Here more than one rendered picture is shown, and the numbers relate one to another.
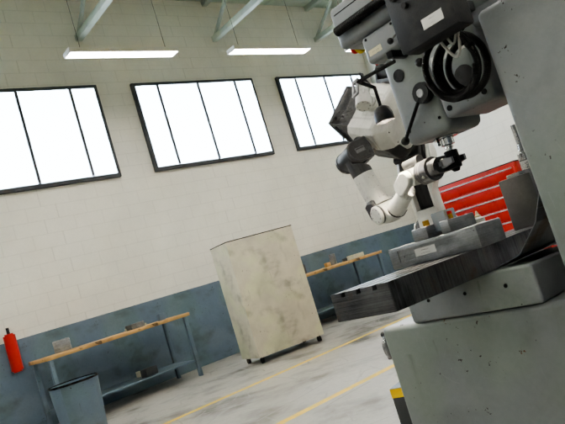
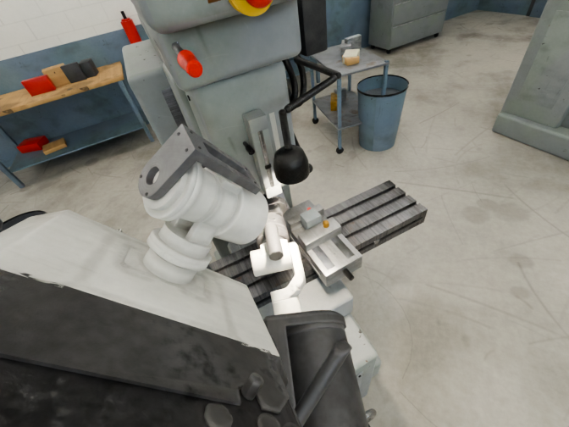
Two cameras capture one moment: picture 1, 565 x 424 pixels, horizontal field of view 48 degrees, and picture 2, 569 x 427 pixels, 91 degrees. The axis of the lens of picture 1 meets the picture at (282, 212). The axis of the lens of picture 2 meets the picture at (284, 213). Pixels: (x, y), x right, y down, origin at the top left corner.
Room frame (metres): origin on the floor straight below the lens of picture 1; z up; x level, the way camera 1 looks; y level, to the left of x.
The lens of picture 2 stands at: (2.72, -0.31, 1.80)
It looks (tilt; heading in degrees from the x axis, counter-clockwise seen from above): 45 degrees down; 203
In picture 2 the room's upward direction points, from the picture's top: 12 degrees counter-clockwise
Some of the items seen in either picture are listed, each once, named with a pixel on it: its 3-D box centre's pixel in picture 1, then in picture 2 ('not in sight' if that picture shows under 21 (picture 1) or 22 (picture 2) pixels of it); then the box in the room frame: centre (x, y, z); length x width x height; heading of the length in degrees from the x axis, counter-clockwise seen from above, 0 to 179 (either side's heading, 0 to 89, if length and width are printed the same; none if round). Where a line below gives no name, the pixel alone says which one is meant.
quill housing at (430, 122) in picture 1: (431, 92); (245, 127); (2.13, -0.61, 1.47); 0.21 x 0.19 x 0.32; 130
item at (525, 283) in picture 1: (494, 283); (284, 274); (2.13, -0.61, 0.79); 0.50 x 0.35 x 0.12; 40
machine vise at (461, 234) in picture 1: (442, 238); (316, 235); (2.06, -0.47, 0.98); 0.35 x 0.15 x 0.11; 42
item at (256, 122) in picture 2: not in sight; (263, 157); (2.22, -0.54, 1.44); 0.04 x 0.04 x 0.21; 40
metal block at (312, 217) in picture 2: (444, 219); (311, 220); (2.04, -0.49, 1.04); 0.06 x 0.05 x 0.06; 132
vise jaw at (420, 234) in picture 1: (433, 230); (319, 233); (2.08, -0.46, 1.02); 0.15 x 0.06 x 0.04; 132
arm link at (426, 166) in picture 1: (437, 167); (268, 220); (2.22, -0.57, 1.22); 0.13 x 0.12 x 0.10; 115
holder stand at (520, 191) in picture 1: (532, 196); not in sight; (2.34, -0.90, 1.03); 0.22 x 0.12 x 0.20; 137
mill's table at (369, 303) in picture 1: (484, 255); (281, 262); (2.14, -0.61, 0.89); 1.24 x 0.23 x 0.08; 130
